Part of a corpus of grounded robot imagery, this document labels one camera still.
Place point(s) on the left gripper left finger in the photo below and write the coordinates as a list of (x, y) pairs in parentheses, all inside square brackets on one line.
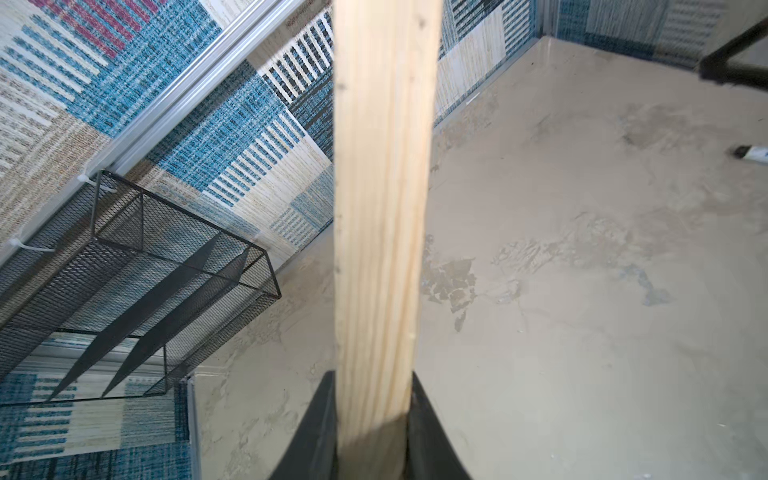
[(311, 454)]

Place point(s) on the black marker pen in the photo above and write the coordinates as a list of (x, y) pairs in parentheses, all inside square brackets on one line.
[(758, 154)]

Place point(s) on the light wooden picture frame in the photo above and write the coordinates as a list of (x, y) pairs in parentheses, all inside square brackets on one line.
[(385, 70)]

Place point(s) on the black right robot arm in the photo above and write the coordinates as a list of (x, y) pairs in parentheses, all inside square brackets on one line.
[(715, 67)]

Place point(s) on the black wire mesh shelf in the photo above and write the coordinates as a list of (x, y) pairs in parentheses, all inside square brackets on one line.
[(122, 294)]

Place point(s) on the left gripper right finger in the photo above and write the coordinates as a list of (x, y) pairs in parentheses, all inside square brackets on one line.
[(430, 455)]

